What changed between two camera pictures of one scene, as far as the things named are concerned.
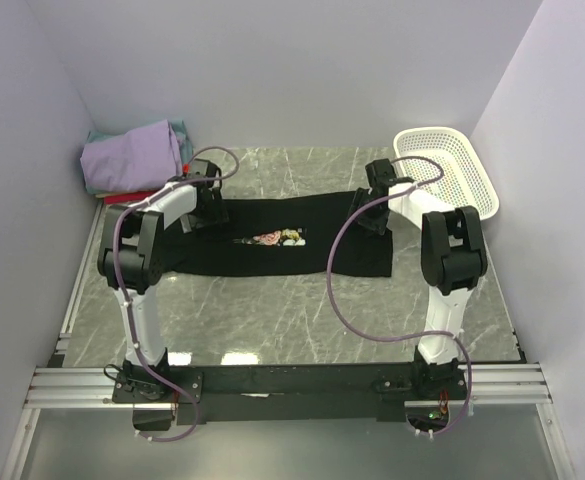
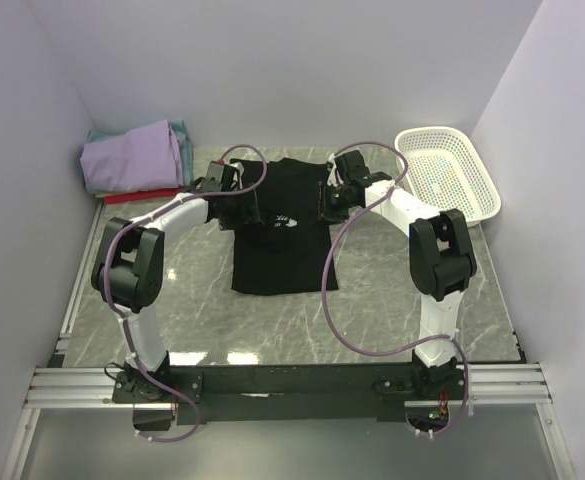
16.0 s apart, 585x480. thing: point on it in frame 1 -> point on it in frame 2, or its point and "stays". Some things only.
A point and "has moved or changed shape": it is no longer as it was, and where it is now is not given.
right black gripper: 370,211 -> 325,205
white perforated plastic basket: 448,173 stays
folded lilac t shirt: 143,159 stays
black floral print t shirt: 304,235 has moved or changed shape
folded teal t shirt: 183,142 stays
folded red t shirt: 127,198 stays
